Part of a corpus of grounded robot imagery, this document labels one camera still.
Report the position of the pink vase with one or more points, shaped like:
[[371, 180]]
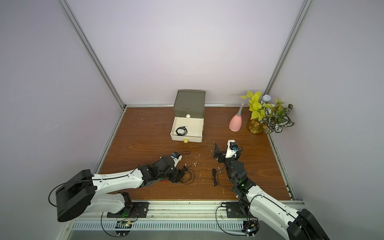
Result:
[[236, 121]]

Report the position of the potted green plant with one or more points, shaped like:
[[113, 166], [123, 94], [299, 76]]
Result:
[[267, 117]]

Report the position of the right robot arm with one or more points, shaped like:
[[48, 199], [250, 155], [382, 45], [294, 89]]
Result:
[[290, 223]]

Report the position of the black earphones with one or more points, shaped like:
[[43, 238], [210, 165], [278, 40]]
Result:
[[182, 131], [215, 176], [189, 176]]

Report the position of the cream drawer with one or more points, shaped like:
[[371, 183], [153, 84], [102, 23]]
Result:
[[195, 130]]

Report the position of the aluminium mounting rail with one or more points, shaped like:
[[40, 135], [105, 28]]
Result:
[[188, 209]]

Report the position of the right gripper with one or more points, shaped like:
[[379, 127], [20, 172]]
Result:
[[222, 156]]

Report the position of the black earphones top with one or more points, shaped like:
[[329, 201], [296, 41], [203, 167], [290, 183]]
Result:
[[182, 131]]

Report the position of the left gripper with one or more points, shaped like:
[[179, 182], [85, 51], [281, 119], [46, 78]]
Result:
[[177, 175]]

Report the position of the right controller board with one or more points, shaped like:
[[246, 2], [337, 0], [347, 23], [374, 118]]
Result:
[[251, 227]]

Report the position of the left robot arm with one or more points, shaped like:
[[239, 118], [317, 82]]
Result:
[[90, 193]]

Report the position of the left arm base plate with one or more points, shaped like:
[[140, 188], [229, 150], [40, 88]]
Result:
[[136, 210]]

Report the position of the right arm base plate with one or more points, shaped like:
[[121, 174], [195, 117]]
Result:
[[237, 210]]

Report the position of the three-tier drawer cabinet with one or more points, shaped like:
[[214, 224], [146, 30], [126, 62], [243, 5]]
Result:
[[190, 100]]

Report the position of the controller board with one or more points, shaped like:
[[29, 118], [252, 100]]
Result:
[[123, 228], [251, 227]]

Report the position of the left controller board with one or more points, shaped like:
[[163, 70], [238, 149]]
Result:
[[123, 228]]

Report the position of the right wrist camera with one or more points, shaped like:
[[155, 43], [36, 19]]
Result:
[[232, 150]]

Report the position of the olive green top drawer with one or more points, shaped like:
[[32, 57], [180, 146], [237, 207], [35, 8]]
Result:
[[192, 114]]

